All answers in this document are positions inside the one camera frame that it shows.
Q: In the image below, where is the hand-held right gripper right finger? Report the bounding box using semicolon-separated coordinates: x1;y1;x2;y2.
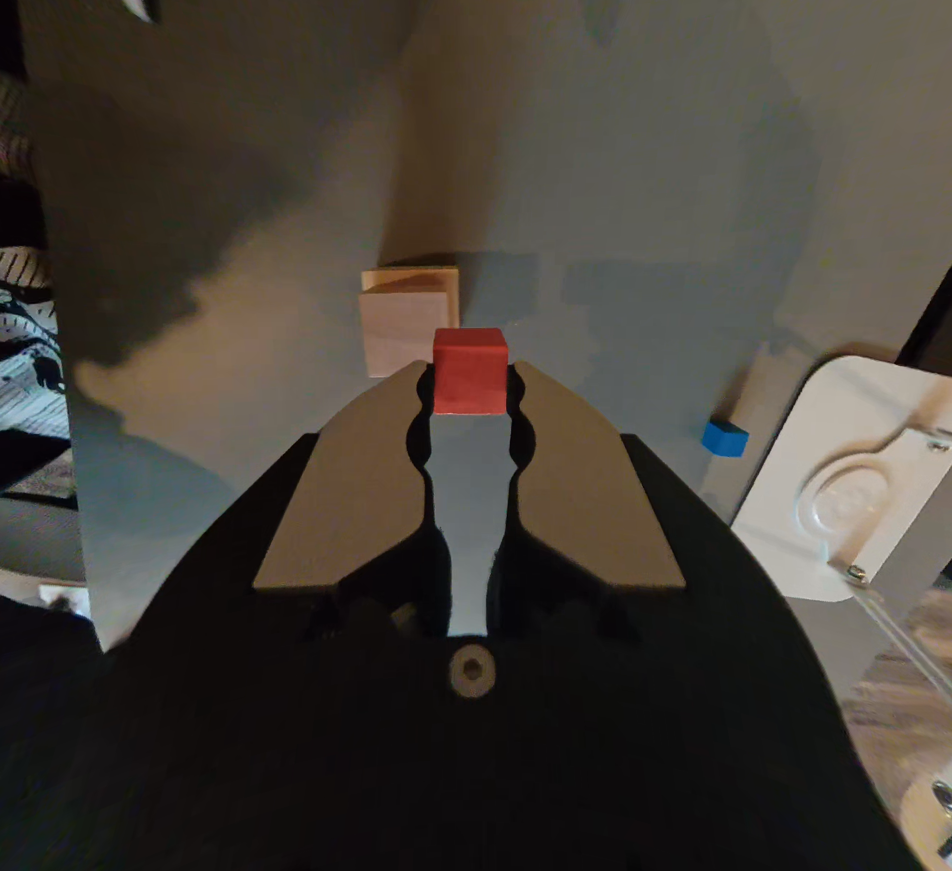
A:
499;361;688;601

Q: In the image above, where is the small red cube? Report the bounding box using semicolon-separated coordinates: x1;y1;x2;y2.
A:
432;327;511;417

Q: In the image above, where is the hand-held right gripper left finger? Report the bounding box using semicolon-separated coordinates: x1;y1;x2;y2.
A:
252;361;452;601

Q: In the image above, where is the tiny blue cube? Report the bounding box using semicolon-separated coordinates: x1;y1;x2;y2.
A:
703;419;751;460

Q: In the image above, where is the medium wooden cube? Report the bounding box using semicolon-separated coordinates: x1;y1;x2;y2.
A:
362;291;465;381

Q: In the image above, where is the white document stand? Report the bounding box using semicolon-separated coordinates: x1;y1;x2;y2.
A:
729;355;952;708

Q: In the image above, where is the large wooden cube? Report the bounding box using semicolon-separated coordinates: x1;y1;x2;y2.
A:
360;264;462;301

